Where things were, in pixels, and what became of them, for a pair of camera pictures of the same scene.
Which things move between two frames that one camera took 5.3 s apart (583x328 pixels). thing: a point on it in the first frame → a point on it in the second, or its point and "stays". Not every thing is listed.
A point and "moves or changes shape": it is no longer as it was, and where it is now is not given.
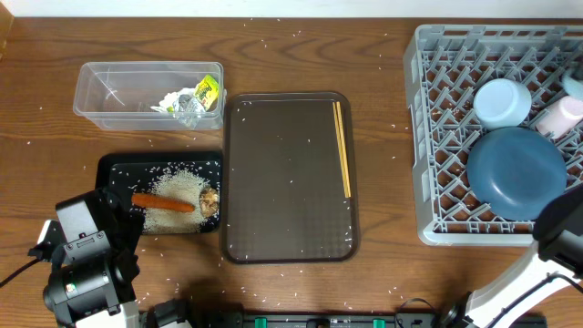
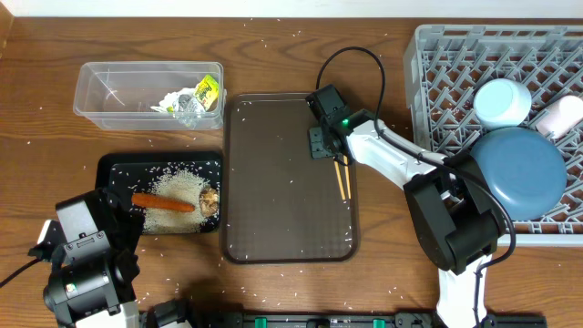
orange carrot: (159, 201) stays
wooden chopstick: (341, 148) moves or changes shape
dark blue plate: (514, 170) stays
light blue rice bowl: (502, 103) stays
